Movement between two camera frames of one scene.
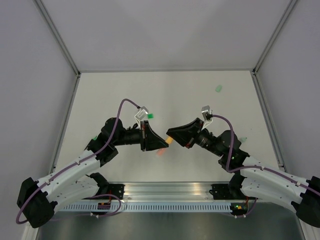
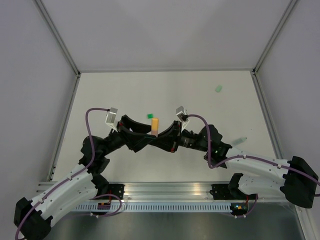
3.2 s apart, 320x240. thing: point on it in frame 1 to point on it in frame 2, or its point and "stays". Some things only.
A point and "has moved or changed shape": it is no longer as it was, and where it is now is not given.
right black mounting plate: [222, 192] stays
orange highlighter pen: [160, 152] has moved or changed shape
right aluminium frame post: [280, 158] stays
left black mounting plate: [117, 189] stays
